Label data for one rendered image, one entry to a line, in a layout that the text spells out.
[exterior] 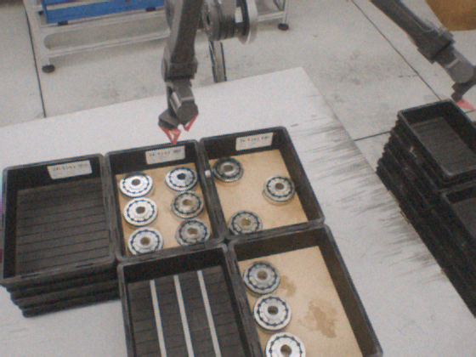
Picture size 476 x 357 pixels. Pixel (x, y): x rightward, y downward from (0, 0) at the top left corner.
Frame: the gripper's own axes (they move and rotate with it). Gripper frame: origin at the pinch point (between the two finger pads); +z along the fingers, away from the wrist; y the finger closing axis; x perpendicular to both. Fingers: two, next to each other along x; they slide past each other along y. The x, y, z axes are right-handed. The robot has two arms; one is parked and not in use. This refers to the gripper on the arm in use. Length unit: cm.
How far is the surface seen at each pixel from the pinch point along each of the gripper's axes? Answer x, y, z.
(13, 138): 73, -10, 34
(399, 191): -57, 91, 80
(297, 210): -35.4, 12.7, 24.0
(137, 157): 15.7, -3.1, 16.2
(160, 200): 2.8, -8.6, 23.4
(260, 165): -16.1, 22.0, 23.2
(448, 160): -70, 100, 57
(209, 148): -0.6, 14.1, 17.2
